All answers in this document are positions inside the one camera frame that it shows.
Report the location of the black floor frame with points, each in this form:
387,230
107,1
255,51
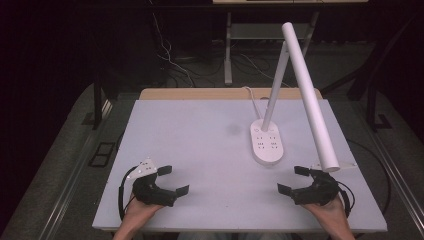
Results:
101,154

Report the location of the grey metal desk frame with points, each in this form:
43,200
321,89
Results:
228,50

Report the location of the black metal stand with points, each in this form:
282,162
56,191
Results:
373,83
97,103

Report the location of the person's right hand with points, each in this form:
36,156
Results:
330,213

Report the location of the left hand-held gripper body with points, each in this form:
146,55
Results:
150,193

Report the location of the white desk lamp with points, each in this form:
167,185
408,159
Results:
308,93

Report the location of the person's left hand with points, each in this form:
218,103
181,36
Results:
138,211

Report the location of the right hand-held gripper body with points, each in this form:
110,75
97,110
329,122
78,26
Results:
320,193

